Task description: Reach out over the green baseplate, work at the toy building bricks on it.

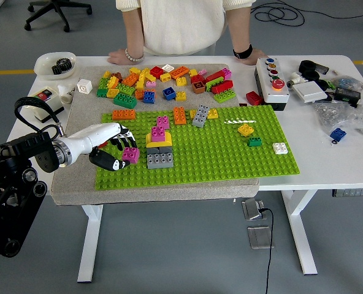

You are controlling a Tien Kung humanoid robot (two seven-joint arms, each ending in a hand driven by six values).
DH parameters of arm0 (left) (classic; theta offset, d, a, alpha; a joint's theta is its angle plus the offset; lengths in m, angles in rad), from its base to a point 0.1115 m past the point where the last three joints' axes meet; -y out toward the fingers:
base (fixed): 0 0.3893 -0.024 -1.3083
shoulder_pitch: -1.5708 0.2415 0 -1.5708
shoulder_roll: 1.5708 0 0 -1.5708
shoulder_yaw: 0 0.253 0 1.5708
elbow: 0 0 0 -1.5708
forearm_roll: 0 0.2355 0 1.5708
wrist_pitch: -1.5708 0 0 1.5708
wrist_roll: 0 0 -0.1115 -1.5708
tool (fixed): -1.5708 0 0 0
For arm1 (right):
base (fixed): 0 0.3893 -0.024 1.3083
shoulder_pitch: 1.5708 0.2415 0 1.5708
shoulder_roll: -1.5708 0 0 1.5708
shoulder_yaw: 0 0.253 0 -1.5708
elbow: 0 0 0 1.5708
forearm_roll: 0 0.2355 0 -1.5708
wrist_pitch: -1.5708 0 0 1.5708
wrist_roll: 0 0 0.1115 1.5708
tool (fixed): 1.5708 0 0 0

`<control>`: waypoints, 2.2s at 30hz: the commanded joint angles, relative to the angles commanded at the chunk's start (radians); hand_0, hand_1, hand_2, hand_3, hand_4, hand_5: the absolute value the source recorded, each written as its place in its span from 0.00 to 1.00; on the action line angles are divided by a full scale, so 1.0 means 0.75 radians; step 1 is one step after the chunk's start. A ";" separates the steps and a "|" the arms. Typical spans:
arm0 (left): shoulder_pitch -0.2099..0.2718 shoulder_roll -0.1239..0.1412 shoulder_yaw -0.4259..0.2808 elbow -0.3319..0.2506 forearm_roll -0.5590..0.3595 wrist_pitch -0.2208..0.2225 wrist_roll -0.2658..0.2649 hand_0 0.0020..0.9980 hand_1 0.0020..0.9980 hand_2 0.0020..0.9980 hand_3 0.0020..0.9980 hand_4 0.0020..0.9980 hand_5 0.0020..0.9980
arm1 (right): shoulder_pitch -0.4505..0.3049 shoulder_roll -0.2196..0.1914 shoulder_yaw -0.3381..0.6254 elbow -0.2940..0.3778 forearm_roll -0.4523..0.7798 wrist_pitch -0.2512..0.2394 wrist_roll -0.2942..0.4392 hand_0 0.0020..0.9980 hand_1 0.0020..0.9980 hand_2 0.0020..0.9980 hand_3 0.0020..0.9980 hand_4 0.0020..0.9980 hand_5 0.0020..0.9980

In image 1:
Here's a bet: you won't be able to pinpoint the person's left hand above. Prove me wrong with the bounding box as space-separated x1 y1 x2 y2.
234 50 269 66

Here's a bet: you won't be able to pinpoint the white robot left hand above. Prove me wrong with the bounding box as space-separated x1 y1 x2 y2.
65 122 138 172

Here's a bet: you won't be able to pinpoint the person's right hand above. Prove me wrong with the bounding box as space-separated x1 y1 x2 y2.
107 48 141 66

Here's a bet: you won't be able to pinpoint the dark grey sloped brick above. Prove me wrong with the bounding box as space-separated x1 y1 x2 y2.
146 145 173 155

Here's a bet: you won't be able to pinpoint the grey two-by-four brick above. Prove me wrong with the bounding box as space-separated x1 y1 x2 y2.
192 104 211 128
146 152 174 170

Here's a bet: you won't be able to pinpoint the yellow arch brick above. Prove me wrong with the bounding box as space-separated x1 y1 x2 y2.
145 131 173 148

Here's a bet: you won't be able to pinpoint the green studded baseplate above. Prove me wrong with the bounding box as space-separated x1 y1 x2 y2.
94 104 301 191

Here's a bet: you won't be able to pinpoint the black wristwatch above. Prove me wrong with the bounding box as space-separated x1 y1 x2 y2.
232 43 254 59

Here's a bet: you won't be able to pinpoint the orange two-by-four brick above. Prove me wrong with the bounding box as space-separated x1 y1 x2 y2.
112 108 137 121
169 66 191 80
173 106 188 126
121 72 140 87

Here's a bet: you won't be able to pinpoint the long yellow brick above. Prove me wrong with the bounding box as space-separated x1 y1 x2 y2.
135 72 147 91

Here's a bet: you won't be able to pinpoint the lime two-by-four brick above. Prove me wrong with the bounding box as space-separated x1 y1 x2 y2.
213 91 237 104
116 83 137 96

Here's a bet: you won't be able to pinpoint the long red brick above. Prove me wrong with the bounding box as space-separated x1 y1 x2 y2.
204 69 227 83

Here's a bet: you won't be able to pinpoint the red two-by-four brick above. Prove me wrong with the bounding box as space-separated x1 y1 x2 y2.
210 80 234 95

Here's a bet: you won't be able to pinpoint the push-button control box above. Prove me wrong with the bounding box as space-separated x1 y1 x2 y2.
254 56 291 111

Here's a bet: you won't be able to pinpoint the dark green two-by-four brick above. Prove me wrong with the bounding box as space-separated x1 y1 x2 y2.
112 92 139 108

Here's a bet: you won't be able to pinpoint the long lime brick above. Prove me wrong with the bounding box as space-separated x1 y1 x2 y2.
204 77 226 93

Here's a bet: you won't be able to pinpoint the white cube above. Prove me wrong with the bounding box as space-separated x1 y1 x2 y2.
76 78 94 95

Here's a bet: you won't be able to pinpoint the white tube fitting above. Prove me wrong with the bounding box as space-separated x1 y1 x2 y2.
56 83 77 105

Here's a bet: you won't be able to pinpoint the white plug fitting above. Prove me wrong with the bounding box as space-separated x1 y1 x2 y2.
286 71 308 90

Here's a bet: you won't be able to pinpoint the brown hollow brick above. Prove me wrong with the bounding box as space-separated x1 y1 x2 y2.
191 80 207 95

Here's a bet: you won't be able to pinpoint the blue hollow brick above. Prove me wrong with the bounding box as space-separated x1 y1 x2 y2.
162 86 178 102

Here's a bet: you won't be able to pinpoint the person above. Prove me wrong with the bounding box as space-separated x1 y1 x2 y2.
116 0 258 57

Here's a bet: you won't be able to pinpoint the white bowl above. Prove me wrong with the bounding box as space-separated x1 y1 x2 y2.
34 51 77 81

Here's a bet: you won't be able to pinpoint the black office chair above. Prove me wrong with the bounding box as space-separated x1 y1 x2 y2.
24 0 93 33

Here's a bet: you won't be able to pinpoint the white two-by-two brick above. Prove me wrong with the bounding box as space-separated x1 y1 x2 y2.
272 142 289 155

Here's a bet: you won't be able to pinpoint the grey-brown mat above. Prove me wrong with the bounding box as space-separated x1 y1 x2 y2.
50 63 260 206

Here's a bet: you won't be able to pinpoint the black adapter box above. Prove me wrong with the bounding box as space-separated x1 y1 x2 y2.
334 87 362 108

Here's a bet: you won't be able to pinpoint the clear bags of screws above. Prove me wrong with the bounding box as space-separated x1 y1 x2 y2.
313 98 363 139

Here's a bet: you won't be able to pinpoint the white table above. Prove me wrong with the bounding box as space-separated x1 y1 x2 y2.
0 55 363 284

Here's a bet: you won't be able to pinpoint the metal floor socket box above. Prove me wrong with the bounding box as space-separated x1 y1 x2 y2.
242 198 266 221

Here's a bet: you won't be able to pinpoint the table height control panel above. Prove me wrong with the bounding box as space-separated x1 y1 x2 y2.
332 188 363 198

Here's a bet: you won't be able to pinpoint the metal floor plate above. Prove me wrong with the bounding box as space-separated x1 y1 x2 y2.
246 225 275 250

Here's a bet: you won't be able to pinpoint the bead bracelet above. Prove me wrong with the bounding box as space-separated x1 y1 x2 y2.
124 48 145 63

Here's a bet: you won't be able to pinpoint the white red-green switch box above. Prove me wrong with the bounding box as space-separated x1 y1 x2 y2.
31 85 66 124

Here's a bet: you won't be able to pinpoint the black floor cables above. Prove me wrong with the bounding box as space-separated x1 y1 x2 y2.
250 0 363 27

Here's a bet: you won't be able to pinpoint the white flat switch plate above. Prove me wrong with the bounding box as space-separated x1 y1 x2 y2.
291 80 329 105

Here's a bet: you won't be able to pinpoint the clear bag with blue cable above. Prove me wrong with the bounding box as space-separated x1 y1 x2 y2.
330 75 363 93

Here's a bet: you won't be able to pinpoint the black power cable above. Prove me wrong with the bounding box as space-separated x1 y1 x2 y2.
258 208 276 294

